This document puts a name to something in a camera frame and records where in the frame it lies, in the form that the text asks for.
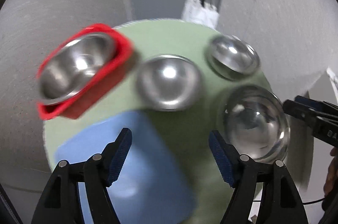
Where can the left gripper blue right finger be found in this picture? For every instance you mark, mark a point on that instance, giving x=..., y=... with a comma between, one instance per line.
x=280, y=200

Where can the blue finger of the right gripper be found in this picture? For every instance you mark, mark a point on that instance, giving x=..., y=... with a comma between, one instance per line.
x=298, y=111
x=321, y=106

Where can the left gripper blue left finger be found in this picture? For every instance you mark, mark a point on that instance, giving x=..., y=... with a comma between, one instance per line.
x=60, y=199

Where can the medium steel bowl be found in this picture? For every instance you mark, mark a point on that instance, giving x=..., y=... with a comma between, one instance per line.
x=231, y=57

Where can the blue square plate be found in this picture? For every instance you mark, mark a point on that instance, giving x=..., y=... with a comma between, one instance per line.
x=150, y=188

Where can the small steel bowl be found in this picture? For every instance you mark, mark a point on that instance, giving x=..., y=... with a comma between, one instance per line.
x=169, y=83

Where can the large steel bowl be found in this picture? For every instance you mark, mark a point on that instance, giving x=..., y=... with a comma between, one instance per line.
x=73, y=66

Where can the red plastic square basin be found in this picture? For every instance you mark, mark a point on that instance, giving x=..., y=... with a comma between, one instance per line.
x=106, y=78

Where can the person's hand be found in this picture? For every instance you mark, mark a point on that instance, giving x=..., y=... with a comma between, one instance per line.
x=332, y=173

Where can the green white lace tablecloth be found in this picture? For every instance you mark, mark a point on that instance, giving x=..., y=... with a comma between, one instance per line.
x=184, y=133

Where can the white tote bag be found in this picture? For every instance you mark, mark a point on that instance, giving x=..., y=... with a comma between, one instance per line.
x=200, y=12

